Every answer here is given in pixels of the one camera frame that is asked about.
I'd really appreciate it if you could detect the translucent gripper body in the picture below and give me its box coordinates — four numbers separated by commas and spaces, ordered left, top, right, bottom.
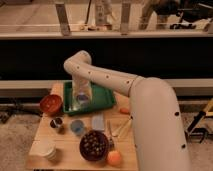
72, 80, 92, 104

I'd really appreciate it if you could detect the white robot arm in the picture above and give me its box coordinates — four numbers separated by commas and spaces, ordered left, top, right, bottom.
64, 50, 191, 171

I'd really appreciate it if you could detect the grey rectangular sponge block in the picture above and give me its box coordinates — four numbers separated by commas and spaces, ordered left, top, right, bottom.
92, 114, 105, 131

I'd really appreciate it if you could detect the blue plastic cup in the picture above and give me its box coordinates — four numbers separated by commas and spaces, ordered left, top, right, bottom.
70, 120, 85, 136

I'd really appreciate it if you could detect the small metal cup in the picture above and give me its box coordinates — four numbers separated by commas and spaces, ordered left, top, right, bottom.
50, 117, 63, 132

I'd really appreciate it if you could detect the green plastic tray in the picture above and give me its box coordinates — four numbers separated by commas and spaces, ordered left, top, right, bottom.
63, 82, 116, 116

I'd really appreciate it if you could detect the red bowl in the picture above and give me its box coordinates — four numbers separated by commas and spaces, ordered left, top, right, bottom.
39, 94, 62, 116

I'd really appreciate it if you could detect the small orange carrot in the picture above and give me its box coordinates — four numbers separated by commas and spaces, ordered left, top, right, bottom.
119, 108, 130, 115

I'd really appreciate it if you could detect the wooden spoon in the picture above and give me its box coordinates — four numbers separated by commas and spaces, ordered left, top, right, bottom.
112, 122, 127, 137

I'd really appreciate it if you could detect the dark bowl with beans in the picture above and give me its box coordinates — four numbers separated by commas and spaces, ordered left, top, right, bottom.
79, 130, 109, 162

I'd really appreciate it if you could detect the wooden spatula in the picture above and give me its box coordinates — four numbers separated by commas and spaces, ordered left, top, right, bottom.
118, 120, 131, 139

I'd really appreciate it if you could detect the orange ball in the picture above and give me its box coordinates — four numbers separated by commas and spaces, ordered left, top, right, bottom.
107, 150, 122, 166

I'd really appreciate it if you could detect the yellow black stand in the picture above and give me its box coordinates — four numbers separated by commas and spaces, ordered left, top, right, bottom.
185, 98, 213, 143

